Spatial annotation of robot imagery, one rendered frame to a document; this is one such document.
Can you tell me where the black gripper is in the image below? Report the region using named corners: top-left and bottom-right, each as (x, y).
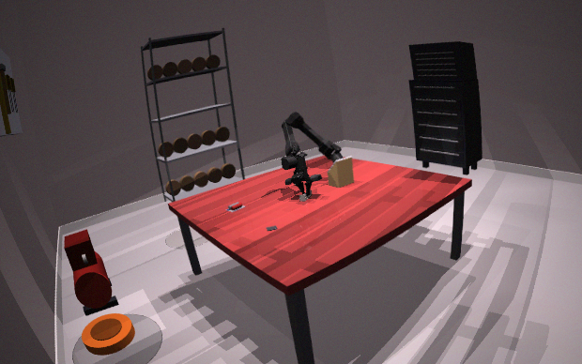
top-left (285, 165), bottom-right (322, 196)

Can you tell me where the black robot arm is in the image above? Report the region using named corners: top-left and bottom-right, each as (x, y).
top-left (281, 112), bottom-right (344, 184)

